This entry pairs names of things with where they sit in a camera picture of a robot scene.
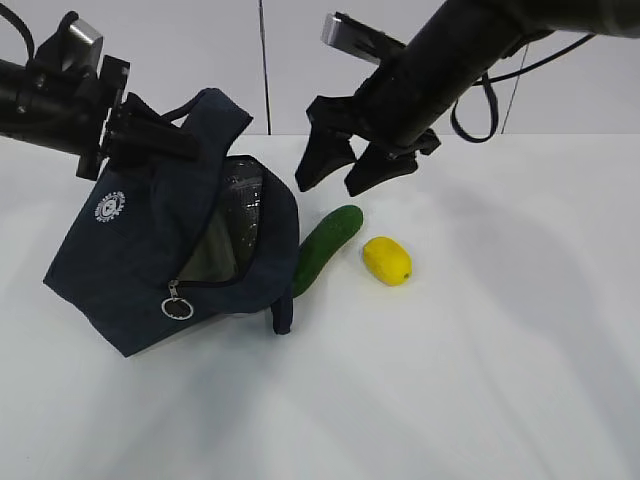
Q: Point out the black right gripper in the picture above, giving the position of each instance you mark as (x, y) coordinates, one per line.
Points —
(396, 119)

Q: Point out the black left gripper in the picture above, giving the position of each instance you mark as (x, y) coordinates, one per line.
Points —
(129, 134)

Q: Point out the green cucumber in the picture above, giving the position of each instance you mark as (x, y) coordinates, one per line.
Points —
(334, 231)

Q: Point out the yellow lemon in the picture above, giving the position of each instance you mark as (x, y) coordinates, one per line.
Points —
(387, 261)

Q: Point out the dark blue lunch bag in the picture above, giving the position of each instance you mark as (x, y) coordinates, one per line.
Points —
(120, 260)

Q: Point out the glass container green lid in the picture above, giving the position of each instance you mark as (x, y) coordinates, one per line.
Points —
(228, 242)

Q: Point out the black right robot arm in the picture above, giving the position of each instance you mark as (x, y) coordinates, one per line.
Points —
(459, 44)

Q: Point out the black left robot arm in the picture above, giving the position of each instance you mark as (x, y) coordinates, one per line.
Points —
(39, 106)

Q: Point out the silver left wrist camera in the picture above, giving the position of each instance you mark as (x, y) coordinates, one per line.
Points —
(74, 47)

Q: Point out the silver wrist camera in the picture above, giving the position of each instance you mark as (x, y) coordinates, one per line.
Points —
(74, 47)
(343, 33)

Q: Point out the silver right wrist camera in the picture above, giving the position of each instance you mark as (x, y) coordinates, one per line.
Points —
(343, 33)

